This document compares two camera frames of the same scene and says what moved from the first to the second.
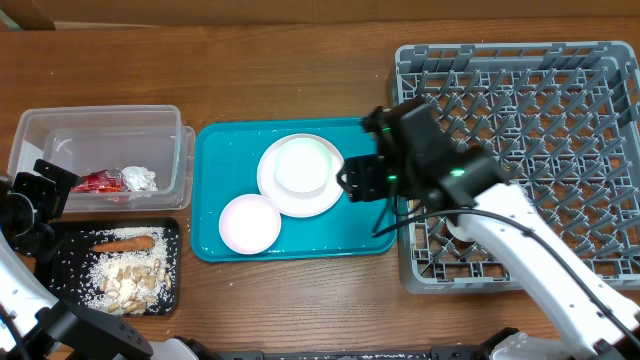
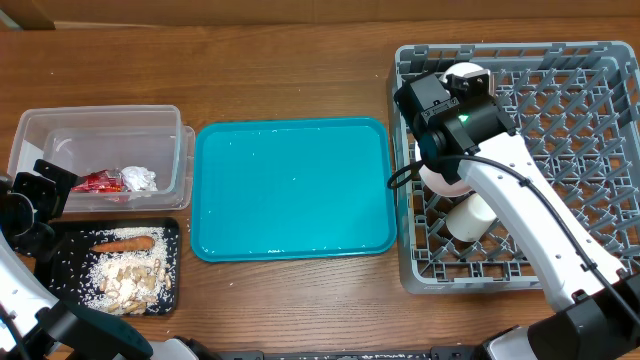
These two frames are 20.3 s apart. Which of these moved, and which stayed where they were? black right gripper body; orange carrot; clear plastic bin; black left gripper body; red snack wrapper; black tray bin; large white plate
Moved: large white plate; black right gripper body
Stayed: clear plastic bin; black left gripper body; black tray bin; red snack wrapper; orange carrot
